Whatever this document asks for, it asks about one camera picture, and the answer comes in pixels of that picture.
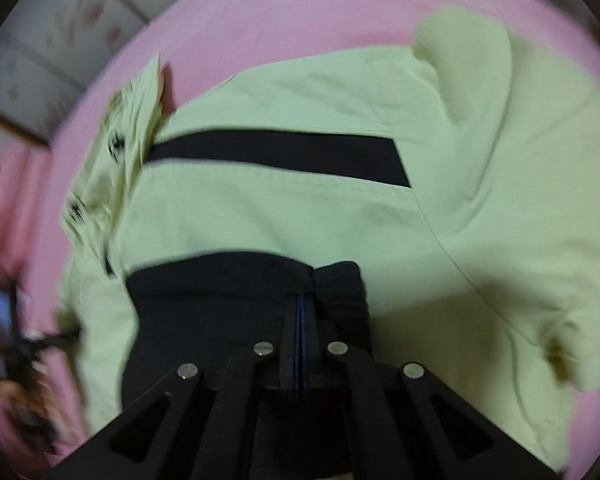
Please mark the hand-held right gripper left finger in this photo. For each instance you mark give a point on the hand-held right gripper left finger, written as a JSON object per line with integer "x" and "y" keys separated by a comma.
{"x": 291, "y": 360}

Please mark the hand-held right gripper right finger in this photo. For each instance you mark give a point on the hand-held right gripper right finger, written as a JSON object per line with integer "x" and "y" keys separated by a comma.
{"x": 310, "y": 360}

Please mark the floral panel wardrobe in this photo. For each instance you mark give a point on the floral panel wardrobe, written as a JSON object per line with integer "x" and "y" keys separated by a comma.
{"x": 60, "y": 35}

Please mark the pink bed blanket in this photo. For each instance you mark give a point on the pink bed blanket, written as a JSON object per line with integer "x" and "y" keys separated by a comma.
{"x": 300, "y": 15}

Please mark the green and black jacket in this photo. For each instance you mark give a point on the green and black jacket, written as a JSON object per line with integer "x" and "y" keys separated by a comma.
{"x": 290, "y": 210}

